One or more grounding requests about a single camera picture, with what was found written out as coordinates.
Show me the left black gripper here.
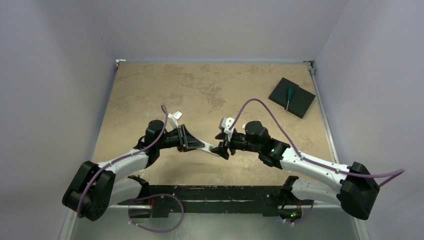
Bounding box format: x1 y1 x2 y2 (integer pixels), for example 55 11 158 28
156 124 204 152

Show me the white remote control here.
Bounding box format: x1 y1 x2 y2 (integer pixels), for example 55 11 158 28
196 140 220 157

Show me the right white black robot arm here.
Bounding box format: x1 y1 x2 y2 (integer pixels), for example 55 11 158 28
210 121 380 220

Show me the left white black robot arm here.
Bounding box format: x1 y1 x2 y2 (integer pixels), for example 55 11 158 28
62 119 212 221

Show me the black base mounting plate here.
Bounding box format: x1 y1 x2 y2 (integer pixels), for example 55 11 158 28
119 185 300 218

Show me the black foam block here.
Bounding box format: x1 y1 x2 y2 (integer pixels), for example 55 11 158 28
268 77 316 119

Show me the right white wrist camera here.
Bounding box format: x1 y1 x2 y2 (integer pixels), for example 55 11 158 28
218 116 235 135

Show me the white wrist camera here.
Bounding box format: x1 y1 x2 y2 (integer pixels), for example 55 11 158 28
167 111 183 129
218 116 235 135

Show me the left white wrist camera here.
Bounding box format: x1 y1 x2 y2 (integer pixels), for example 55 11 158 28
167 111 183 129

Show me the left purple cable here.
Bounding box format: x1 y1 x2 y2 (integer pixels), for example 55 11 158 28
76 104 170 220

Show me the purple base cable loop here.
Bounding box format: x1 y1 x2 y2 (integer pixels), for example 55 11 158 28
127 193 185 234

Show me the green handled screwdriver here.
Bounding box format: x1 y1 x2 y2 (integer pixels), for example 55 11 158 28
285 85 295 112

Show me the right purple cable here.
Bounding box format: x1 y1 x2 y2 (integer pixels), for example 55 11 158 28
229 98 406 188

